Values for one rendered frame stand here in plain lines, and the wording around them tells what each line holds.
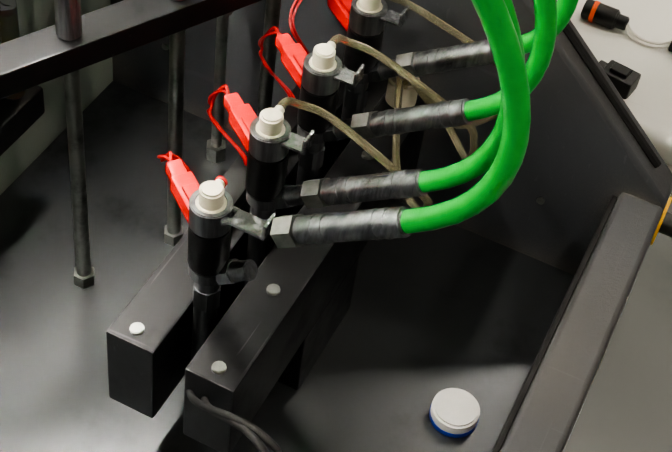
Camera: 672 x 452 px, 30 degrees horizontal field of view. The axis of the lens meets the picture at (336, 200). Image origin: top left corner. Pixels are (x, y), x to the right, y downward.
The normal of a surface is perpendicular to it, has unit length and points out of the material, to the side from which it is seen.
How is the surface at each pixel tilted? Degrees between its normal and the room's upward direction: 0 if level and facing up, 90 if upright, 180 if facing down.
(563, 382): 0
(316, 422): 0
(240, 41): 90
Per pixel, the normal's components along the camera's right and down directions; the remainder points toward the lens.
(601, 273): 0.11, -0.68
